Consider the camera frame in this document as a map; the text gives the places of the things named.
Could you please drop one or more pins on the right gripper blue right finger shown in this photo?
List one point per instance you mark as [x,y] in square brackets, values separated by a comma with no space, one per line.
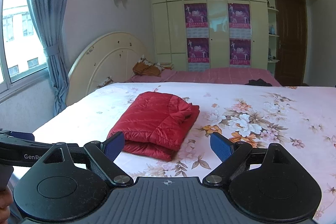
[233,156]

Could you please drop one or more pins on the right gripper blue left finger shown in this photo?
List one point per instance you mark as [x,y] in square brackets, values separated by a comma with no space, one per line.
[101,156]

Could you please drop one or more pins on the red quilted jacket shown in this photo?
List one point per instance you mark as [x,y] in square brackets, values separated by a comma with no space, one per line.
[156,124]

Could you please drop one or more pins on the person's left hand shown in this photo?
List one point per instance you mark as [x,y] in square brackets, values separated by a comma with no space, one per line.
[6,199]

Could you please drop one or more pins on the floral pillow by headboard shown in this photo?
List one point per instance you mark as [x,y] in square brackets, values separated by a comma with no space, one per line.
[106,82]

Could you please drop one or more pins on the white floral bed quilt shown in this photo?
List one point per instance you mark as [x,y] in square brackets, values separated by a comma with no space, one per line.
[301,119]

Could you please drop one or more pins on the black garment on bed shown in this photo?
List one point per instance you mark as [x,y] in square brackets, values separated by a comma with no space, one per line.
[258,82]

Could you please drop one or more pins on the pink checked bed sheet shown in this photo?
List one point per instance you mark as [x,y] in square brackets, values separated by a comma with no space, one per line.
[239,76]

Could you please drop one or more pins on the window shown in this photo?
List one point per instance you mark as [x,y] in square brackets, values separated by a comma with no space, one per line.
[22,54]

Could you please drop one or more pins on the orange striped pillow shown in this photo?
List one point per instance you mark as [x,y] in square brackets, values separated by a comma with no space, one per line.
[147,69]

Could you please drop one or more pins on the cream wooden headboard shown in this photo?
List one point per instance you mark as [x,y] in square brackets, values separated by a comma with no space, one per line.
[112,55]

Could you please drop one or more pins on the lower right purple poster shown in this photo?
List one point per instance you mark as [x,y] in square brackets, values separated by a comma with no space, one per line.
[240,52]

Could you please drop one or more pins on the purple poster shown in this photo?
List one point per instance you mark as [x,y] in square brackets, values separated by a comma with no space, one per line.
[240,52]
[239,21]
[198,55]
[196,20]

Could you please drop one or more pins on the lower left purple poster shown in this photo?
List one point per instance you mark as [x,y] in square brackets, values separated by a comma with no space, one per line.
[198,55]

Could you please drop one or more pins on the upper right purple poster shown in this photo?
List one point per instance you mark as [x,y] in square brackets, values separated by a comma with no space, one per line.
[239,21]

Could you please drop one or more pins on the dark brown wooden door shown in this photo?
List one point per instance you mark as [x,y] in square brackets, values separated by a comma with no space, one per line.
[292,42]

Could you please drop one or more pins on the upper left purple poster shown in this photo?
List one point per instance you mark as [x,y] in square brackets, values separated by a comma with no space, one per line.
[196,20]

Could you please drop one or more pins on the cream wardrobe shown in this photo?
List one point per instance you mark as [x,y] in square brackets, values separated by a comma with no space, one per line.
[223,3]

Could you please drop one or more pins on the blue curtain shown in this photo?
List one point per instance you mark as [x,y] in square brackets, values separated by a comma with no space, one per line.
[47,17]

